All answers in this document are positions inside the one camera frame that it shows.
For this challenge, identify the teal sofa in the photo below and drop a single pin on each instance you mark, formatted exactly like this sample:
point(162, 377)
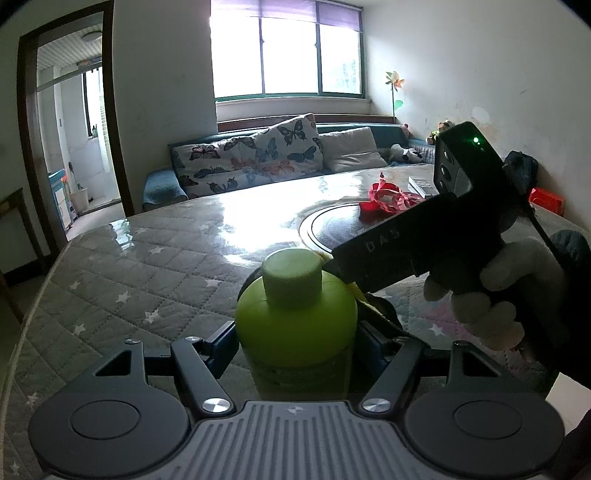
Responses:
point(360, 131)

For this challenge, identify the balcony window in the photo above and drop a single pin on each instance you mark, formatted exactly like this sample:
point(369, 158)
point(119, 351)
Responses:
point(94, 104)

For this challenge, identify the long butterfly print cushion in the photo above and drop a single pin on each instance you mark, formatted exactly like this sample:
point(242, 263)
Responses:
point(212, 166)

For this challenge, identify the white pillow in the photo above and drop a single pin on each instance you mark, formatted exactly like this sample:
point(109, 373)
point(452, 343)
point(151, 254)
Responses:
point(353, 147)

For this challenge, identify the green plastic bottle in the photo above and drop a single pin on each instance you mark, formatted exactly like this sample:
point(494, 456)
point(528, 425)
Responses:
point(295, 332)

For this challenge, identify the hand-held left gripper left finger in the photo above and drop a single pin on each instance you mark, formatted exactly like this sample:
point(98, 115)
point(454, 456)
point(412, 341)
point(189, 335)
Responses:
point(221, 344)

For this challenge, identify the colourful pinwheel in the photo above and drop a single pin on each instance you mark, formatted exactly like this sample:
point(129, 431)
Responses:
point(395, 83)

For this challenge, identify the green framed window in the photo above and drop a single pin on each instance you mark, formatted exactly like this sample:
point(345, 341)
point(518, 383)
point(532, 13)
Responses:
point(286, 55)

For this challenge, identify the dark wooden door frame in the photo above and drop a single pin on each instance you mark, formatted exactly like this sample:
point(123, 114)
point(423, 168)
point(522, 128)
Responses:
point(113, 115)

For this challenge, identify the round black hotplate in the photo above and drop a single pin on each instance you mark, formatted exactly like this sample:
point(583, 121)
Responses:
point(332, 226)

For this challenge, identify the white remote control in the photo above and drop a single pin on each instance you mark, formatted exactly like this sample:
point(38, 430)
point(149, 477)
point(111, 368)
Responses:
point(422, 185)

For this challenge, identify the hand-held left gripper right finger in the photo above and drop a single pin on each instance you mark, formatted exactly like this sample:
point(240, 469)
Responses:
point(371, 344)

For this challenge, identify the black and white plush toy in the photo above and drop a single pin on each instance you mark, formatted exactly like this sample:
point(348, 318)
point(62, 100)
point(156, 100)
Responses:
point(408, 154)

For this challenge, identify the dark blue cloth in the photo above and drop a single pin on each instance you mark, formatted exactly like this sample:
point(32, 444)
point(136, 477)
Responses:
point(521, 170)

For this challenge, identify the round ceiling light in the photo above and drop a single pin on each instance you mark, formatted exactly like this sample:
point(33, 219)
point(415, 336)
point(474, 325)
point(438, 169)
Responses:
point(92, 35)

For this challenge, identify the square butterfly print pillow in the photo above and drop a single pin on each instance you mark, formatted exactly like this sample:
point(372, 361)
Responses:
point(288, 147)

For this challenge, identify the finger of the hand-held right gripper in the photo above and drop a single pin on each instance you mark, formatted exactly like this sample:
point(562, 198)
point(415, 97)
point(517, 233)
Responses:
point(384, 317)
point(249, 285)

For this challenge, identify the red plastic bag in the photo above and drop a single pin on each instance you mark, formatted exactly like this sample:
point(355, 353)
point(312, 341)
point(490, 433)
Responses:
point(383, 203)

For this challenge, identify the dark wooden desk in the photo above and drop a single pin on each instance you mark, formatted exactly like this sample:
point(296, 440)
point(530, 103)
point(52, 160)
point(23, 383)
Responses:
point(21, 217)

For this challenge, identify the white bucket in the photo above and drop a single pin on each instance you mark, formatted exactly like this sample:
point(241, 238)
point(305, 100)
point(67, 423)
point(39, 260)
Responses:
point(79, 201)

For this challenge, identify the pink plush toy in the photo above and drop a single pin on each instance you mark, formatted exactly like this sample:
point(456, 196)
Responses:
point(406, 130)

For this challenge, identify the red box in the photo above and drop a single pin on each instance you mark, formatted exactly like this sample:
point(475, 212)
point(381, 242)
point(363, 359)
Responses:
point(548, 201)

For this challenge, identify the person's right hand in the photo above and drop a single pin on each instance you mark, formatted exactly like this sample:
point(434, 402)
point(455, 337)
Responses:
point(521, 272)

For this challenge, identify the purple window blind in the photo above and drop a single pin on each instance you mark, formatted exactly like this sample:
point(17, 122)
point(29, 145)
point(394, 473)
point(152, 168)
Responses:
point(332, 14)

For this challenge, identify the blue and white cart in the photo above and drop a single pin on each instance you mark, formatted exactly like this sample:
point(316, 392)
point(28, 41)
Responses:
point(59, 198)

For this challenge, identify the brown plush toy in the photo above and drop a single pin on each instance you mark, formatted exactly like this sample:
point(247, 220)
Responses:
point(441, 131)

